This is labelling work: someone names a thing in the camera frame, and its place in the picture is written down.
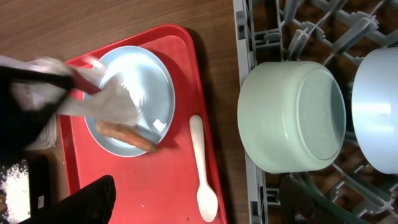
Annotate light blue bowl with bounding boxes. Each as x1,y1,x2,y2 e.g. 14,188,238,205
351,47,397,174

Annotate clear plastic bin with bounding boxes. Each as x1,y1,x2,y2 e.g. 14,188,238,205
27,115,57,151

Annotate red snack wrapper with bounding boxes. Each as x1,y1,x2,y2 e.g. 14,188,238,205
67,55,107,95

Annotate white plastic spoon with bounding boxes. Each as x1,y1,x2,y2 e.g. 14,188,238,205
189,114,218,223

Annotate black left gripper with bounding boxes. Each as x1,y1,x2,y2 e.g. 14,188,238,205
1,66,74,156

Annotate brown sausage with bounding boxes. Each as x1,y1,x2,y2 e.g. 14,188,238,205
96,120,159,152

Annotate green bowl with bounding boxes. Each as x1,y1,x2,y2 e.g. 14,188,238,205
237,61,346,174

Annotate white rice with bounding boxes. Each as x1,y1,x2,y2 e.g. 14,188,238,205
1,160,31,224

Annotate grey dishwasher rack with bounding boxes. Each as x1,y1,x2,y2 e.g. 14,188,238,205
234,0,397,223

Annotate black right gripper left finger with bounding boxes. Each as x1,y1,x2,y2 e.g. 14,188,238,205
21,175,116,224

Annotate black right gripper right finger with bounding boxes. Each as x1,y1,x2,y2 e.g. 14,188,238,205
279,175,367,224

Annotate light blue plate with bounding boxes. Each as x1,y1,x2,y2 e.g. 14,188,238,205
85,45,175,157

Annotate red serving tray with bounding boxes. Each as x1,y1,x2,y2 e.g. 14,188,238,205
58,24,227,223

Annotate black waste tray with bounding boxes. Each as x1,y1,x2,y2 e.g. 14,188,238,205
2,156,51,217

